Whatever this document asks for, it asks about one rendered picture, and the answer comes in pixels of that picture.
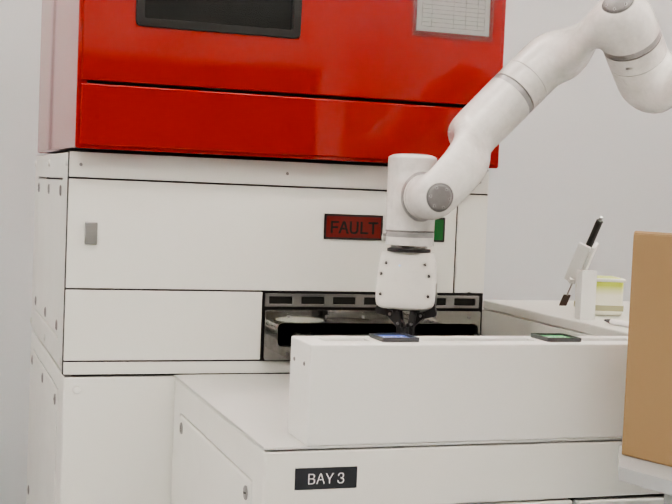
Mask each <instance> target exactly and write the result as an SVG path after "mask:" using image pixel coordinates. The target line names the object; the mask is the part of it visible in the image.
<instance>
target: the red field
mask: <svg viewBox="0 0 672 504"><path fill-rule="evenodd" d="M326 237H347V238H380V237H381V218H378V217H348V216H327V224H326Z"/></svg>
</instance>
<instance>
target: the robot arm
mask: <svg viewBox="0 0 672 504"><path fill-rule="evenodd" d="M596 49H601V50H602V51H603V53H604V55H605V58H606V60H607V63H608V66H609V68H610V70H611V73H612V75H613V78H614V80H615V83H616V85H617V88H618V90H619V92H620V94H621V95H622V97H623V98H624V100H625V101H626V102H627V103H628V104H630V105H631V106H632V107H634V108H636V109H637V110H640V111H642V112H646V113H652V114H656V113H663V112H665V111H667V110H669V109H671V108H672V53H671V52H670V51H669V50H668V48H667V46H666V43H665V40H664V38H663V35H662V32H661V29H660V26H659V23H658V20H657V18H656V15H655V13H654V10H653V8H652V7H651V5H650V3H649V2H648V1H647V0H600V1H599V2H598V3H597V4H596V5H595V6H594V7H593V8H592V10H591V11H590V12H589V13H588V14H587V15H586V17H585V18H584V19H583V20H582V21H580V22H579V23H577V24H575V25H573V26H570V27H567V28H563V29H558V30H553V31H549V32H546V33H543V34H541V35H539V36H537V37H536V38H534V39H533V40H531V41H530V42H529V43H528V44H527V45H526V46H525V47H524V48H523V49H522V50H521V51H520V52H518V53H517V54H516V55H515V56H514V57H513V58H512V59H511V60H510V61H509V62H508V63H507V64H506V65H505V66H504V67H503V68H502V69H501V70H500V71H499V72H498V73H497V74H496V75H495V76H494V77H493V78H492V79H491V80H490V81H489V82H488V83H487V84H486V85H485V86H484V87H483V88H482V89H481V91H480V92H479V93H478V94H477V95H476V96H475V97H474V98H473V99H472V100H471V101H470V102H469V103H468V104H467V105H466V106H465V107H464V108H463V109H462V110H461V111H460V112H459V113H458V114H457V115H456V116H455V118H454V119H453V120H452V122H451V123H450V125H449V128H448V139H449V142H450V146H449V147H448V149H447V150H446V152H445V153H444V154H443V155H442V157H441V158H440V159H439V160H438V161H437V158H436V157H434V156H432V155H426V154H412V153H399V154H393V155H390V156H389V158H388V177H387V200H386V224H385V231H386V233H382V237H381V238H382V241H385V242H386V245H391V247H388V248H387V250H382V253H381V257H380V262H379V269H378V276H377V285H376V298H375V299H376V304H377V305H376V309H375V312H376V313H378V314H381V315H384V316H388V317H389V319H390V320H391V321H392V322H393V323H394V325H395V326H396V333H407V334H410V335H413V336H414V334H415V326H416V325H417V324H418V323H419V322H420V321H421V320H423V319H425V318H431V317H435V316H437V309H436V303H437V271H436V260H435V254H434V252H431V250H430V249H427V247H432V246H434V226H435V220H436V219H440V218H442V217H444V216H446V215H447V214H449V213H450V212H451V211H453V210H454V209H455V208H456V207H457V206H458V205H459V204H460V203H462V202H463V201H464V200H465V199H466V198H467V197H468V196H469V194H470V193H471V192H472V191H473V190H474V189H475V188H476V187H477V186H478V185H479V183H480V182H481V181H482V180H483V178H484V177H485V175H486V173H487V171H488V169H489V165H490V156H491V152H492V151H493V150H494V148H495V147H496V146H497V145H498V144H499V143H500V142H501V141H502V140H504V139H505V138H506V137H507V136H508V135H509V134H510V133H511V132H512V131H513V130H514V129H515V128H516V127H517V126H518V125H519V124H520V123H521V122H522V121H523V120H524V119H525V118H526V117H527V116H528V115H529V114H530V113H531V112H532V111H533V110H534V109H535V108H536V107H537V106H538V105H539V104H540V103H541V102H542V101H543V100H544V99H545V97H546V96H547V95H549V94H550V93H551V92H552V91H553V90H554V89H555V88H556V87H557V86H559V85H560V84H562V83H564V82H566V81H569V80H571V79H573V78H574V77H576V76H577V75H578V74H579V73H580V72H581V71H582V70H583V69H584V68H585V67H586V66H587V64H588V63H589V61H590V59H591V58H592V56H593V54H594V52H595V50H596ZM391 309H392V310H391ZM403 310H410V313H409V319H408V323H407V324H406V326H405V322H404V318H403ZM425 310H427V311H425ZM420 311H423V312H420ZM419 312H420V313H419Z"/></svg>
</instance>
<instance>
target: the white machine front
mask: <svg viewBox="0 0 672 504"><path fill-rule="evenodd" d="M387 177H388V166H385V165H364V164H344V163H323V162H302V161H281V160H261V159H240V158H219V157H199V156H178V155H157V154H137V153H116V152H95V151H75V150H68V176H67V209H66V243H65V276H64V309H63V343H62V375H150V374H257V373H290V361H291V360H264V359H262V335H263V311H264V309H353V310H375V309H376V307H265V293H281V294H362V295H376V285H377V276H378V269H379V262H380V257H381V253H382V250H387V248H388V247H391V245H386V242H385V241H382V238H381V237H382V233H386V231H385V224H386V200H387ZM488 186H489V171H487V173H486V175H485V177H484V178H483V180H482V181H481V182H480V183H479V185H478V186H477V187H476V188H475V189H474V190H473V191H472V192H471V193H470V194H469V196H468V197H467V198H466V199H465V200H464V201H463V202H462V203H460V204H459V205H458V206H457V207H456V208H455V209H454V210H453V211H451V212H450V213H449V214H447V215H446V216H444V217H442V218H440V219H437V220H444V224H443V240H434V246H432V247H427V249H430V250H431V252H434V254H435V260H436V271H437V295H444V296H479V308H436V309H437V310H476V311H480V312H481V319H480V334H481V321H482V302H483V290H484V269H485V249H486V228H487V207H488ZM327 216H348V217H378V218H381V237H380V238H347V237H326V224H327Z"/></svg>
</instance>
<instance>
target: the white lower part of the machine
mask: <svg viewBox="0 0 672 504"><path fill-rule="evenodd" d="M174 375H195V374H150V375H62V370H61V369H60V367H59V366H58V364H57V363H56V361H55V360H54V359H53V357H52V356H51V354H50V353H49V351H48V350H47V348H46V347H45V346H44V344H43V343H42V341H41V340H40V338H39V337H38V335H37V334H36V333H35V331H34V330H31V354H30V389H29V423H28V457H27V492H26V504H171V487H172V458H173V430H174V402H175V379H176V378H175V377H174Z"/></svg>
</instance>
